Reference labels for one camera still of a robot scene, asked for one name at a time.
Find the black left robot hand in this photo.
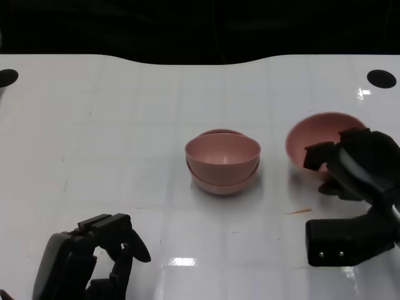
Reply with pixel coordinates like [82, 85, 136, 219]
[32, 213, 152, 300]

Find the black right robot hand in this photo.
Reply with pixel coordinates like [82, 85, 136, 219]
[303, 127, 400, 201]

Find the pink plastic bowl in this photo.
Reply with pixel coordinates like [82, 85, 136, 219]
[186, 131, 260, 196]
[285, 112, 368, 181]
[184, 129, 262, 184]

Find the thin orange sliver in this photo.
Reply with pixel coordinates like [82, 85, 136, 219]
[283, 207, 313, 216]

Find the black round table grommet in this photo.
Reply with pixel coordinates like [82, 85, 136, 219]
[0, 69, 19, 88]
[366, 69, 397, 89]

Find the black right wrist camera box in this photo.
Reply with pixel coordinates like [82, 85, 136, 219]
[305, 215, 396, 268]

